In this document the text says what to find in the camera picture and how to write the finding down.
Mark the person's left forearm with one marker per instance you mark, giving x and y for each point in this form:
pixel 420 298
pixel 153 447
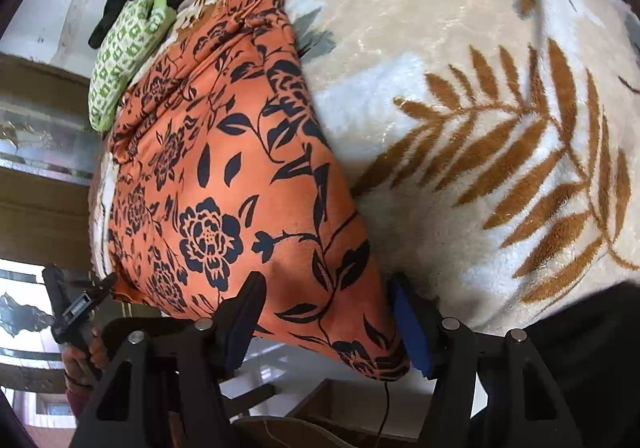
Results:
pixel 75 400

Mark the wooden door with glass panel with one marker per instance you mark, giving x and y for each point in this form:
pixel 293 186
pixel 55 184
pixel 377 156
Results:
pixel 40 218

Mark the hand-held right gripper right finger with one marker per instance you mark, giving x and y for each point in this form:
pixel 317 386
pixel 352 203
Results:
pixel 412 328

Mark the green checkered pillow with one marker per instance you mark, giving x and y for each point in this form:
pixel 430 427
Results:
pixel 125 53

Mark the dark glass door panel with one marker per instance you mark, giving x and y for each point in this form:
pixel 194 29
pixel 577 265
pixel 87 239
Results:
pixel 20 313

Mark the person's black trouser leg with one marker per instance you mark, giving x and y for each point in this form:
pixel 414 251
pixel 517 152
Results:
pixel 575 353

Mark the brown wooden board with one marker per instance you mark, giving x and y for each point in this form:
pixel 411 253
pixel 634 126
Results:
pixel 330 403

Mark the leaf print blanket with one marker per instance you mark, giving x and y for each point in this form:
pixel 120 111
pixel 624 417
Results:
pixel 450 53

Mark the person's left hand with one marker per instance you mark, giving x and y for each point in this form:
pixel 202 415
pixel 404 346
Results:
pixel 75 370

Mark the orange floral shirt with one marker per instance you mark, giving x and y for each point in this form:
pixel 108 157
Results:
pixel 225 153

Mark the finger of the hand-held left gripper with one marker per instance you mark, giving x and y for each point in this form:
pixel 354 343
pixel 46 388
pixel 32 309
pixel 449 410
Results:
pixel 52 280
pixel 100 287

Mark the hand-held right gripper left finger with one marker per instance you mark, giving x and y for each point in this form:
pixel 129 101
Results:
pixel 242 328

